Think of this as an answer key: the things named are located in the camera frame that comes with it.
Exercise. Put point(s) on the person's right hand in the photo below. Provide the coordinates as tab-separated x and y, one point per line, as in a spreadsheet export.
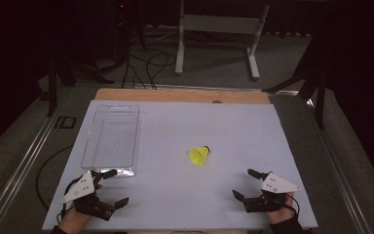
281	215

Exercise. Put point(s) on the person's left hand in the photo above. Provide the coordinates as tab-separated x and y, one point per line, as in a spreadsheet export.
74	221

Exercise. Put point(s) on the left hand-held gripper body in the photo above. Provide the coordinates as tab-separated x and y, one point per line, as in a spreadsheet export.
78	191

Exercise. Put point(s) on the aluminium floor rail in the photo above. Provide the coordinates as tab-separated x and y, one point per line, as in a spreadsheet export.
341	169
19	169

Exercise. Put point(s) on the wooden table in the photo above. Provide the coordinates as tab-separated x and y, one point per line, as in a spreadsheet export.
181	95

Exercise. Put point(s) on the white table board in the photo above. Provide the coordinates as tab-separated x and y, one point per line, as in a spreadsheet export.
188	201

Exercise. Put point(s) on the yellow shuttlecock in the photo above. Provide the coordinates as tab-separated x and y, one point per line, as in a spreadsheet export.
199	155

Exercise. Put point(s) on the white metal stand frame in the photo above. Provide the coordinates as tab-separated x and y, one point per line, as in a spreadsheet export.
219	24

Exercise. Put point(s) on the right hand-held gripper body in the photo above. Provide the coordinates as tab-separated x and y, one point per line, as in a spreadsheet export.
274	186

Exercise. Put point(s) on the black tripod stand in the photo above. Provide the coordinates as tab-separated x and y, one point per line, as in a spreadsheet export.
61	70
315	81

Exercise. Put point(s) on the clear plastic container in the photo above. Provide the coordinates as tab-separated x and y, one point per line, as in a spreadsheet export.
111	140

